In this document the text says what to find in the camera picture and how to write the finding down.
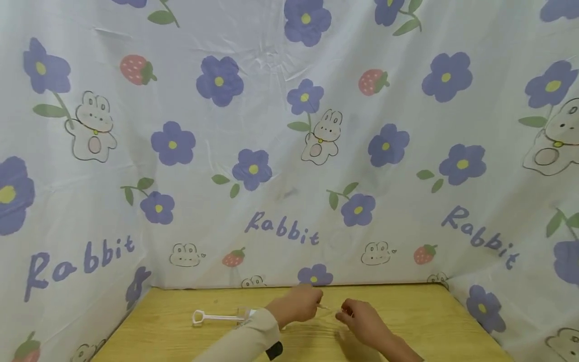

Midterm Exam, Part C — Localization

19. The person's left forearm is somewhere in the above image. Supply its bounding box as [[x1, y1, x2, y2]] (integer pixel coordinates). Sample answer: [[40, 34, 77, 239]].
[[194, 307, 283, 362]]

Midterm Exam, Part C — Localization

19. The person's right forearm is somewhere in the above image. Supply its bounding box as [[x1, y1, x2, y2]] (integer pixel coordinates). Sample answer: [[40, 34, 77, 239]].
[[367, 334, 425, 362]]

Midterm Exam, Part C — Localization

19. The person's left hand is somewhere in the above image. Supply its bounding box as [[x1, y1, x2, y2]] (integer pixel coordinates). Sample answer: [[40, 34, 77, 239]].
[[265, 284, 325, 330]]

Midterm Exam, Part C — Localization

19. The person's right hand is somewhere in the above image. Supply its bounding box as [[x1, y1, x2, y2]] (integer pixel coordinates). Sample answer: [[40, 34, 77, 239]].
[[335, 298, 393, 351]]

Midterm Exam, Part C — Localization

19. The white plastic scoop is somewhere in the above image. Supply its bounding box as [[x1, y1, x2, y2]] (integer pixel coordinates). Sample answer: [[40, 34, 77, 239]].
[[191, 308, 257, 327]]

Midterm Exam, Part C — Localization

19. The clear plastic bag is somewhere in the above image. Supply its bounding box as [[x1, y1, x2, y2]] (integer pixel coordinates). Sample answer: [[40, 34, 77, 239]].
[[281, 302, 363, 348]]

